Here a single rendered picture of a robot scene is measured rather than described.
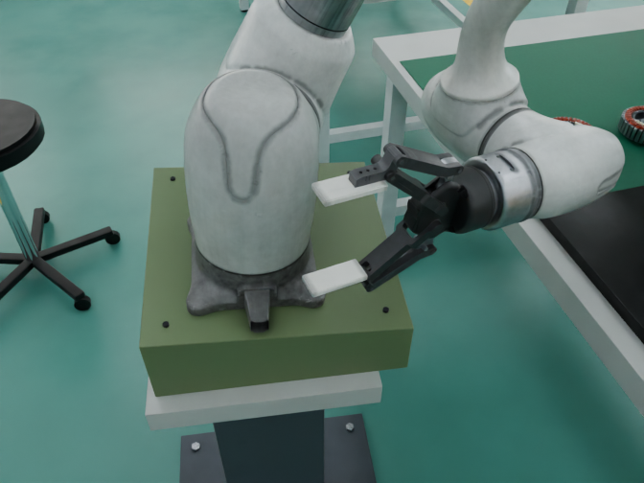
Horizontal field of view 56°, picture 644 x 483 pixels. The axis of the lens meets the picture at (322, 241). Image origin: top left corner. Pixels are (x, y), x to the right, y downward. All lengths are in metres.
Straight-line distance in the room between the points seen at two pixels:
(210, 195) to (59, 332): 1.39
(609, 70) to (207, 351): 1.26
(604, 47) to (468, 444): 1.10
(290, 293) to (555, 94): 0.94
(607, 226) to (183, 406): 0.75
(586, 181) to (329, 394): 0.42
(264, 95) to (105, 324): 1.41
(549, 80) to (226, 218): 1.08
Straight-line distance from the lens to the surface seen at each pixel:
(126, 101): 3.08
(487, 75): 0.82
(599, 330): 1.01
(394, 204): 1.97
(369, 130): 2.37
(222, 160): 0.66
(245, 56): 0.82
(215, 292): 0.80
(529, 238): 1.11
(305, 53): 0.79
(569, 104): 1.52
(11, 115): 1.95
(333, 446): 1.64
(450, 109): 0.83
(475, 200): 0.68
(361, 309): 0.81
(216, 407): 0.85
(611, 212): 1.18
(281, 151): 0.66
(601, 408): 1.87
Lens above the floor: 1.45
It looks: 43 degrees down
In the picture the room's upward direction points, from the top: straight up
